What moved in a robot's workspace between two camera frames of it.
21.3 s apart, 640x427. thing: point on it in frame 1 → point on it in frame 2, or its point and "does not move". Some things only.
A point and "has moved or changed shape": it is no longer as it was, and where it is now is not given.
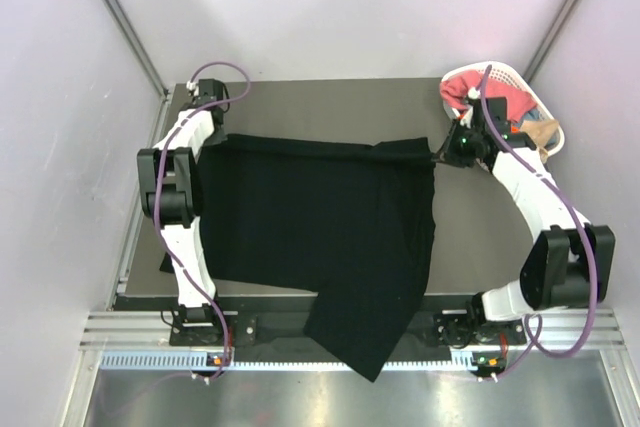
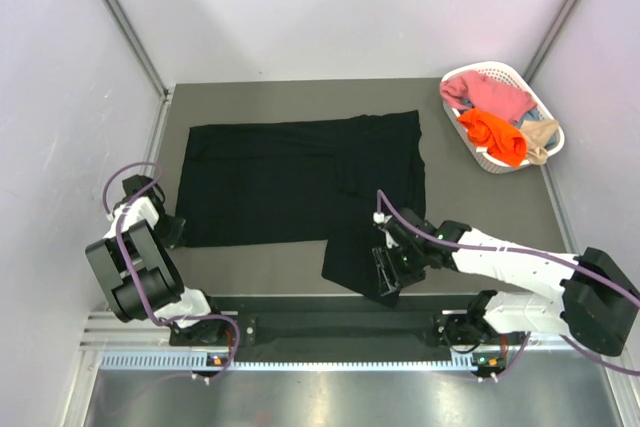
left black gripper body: x=216 y=137 → x=169 y=230
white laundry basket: x=492 y=80 does not move
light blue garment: x=533 y=114 does not move
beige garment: x=541 y=132 does not move
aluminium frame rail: x=141 y=332 does not move
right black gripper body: x=461 y=146 → x=401 y=264
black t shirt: x=351 y=220 has moved or changed shape
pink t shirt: x=455 y=88 does not move
